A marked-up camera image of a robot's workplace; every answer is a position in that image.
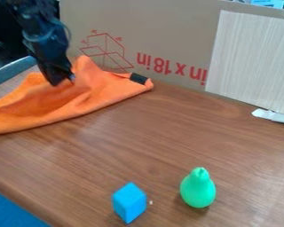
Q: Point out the white paper scrap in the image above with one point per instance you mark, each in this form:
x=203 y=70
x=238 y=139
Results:
x=273 y=115

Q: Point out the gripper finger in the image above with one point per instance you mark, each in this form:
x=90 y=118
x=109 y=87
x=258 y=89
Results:
x=57 y=74

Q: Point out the green toy pear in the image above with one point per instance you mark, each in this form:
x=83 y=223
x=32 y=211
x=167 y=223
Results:
x=197 y=189

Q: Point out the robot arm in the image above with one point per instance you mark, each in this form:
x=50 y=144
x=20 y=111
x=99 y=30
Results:
x=31 y=11

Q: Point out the blue block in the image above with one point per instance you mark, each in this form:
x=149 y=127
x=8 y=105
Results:
x=128 y=202

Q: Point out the white board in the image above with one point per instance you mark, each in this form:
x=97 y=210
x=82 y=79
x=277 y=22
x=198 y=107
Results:
x=253 y=59

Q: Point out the cardboard box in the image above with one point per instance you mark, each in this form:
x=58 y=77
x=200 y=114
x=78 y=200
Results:
x=164 y=38

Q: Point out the orange cloth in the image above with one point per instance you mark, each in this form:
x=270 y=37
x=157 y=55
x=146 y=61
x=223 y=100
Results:
x=65 y=94

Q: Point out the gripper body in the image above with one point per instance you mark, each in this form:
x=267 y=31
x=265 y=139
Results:
x=45 y=44

